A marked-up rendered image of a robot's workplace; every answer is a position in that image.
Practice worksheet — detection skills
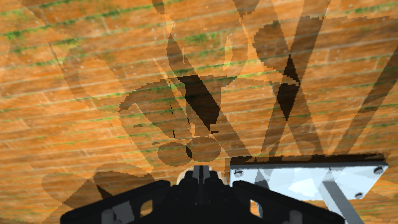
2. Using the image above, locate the clear glass vial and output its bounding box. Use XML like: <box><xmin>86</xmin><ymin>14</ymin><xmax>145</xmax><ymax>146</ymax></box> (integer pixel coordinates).
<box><xmin>177</xmin><ymin>167</ymin><xmax>227</xmax><ymax>185</ymax></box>

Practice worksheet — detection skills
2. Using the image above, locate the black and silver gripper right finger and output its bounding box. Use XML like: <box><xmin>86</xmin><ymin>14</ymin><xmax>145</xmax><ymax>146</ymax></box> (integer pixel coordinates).
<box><xmin>201</xmin><ymin>165</ymin><xmax>345</xmax><ymax>224</ymax></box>

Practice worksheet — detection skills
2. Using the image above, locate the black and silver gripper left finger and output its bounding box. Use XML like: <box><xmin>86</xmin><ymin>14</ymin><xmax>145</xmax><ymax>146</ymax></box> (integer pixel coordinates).
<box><xmin>60</xmin><ymin>165</ymin><xmax>201</xmax><ymax>224</ymax></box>

